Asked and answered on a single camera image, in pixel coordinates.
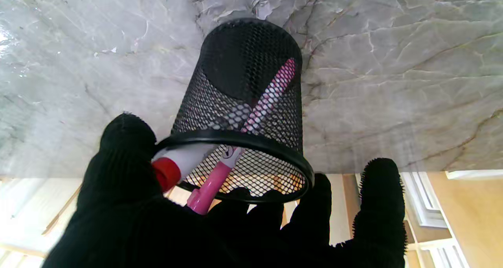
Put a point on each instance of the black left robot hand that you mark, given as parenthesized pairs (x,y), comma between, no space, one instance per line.
(137,232)

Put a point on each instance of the red marker with white label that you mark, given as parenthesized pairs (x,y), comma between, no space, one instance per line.
(168,173)

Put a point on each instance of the pink marker with black cap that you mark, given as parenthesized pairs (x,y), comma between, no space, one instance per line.
(212,185)

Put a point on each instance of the black mesh pen cup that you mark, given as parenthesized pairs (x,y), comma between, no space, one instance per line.
(243,63)

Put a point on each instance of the printed room scene backdrop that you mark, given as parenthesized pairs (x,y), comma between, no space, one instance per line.
(471,221)

